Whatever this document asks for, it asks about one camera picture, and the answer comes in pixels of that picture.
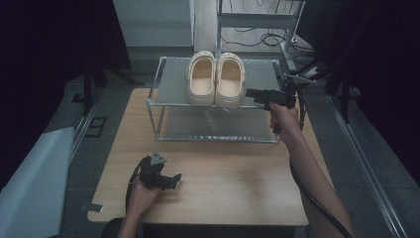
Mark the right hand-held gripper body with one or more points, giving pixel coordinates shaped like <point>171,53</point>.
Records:
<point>280,95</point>

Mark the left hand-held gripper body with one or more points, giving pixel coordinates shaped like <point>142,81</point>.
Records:
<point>153,172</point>

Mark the cream clog shoe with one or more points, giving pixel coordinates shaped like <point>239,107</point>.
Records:
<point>230,81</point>
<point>201,77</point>

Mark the metal frame shoe rack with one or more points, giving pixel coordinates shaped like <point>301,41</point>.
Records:
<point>171,82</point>

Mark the person's right hand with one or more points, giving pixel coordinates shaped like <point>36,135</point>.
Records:
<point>284,120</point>

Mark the person's left hand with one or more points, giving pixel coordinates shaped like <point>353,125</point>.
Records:
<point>142,198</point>

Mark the black stand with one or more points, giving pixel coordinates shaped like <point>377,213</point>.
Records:
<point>343,89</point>
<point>89,89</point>

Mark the grey tape strip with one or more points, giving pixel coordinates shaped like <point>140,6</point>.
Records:
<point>92,208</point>

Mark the dark curtain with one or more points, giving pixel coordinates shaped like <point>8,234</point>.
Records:
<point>383,66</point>
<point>39,59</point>

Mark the white sheet board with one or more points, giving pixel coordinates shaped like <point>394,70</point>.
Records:
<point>33,185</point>

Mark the white cabinet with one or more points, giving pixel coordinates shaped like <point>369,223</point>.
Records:
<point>153,23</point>

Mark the grey metal stand frame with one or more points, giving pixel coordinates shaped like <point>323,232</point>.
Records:
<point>254,20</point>

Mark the aluminium floor rail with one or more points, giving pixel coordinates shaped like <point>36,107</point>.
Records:
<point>84,125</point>
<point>369,172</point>

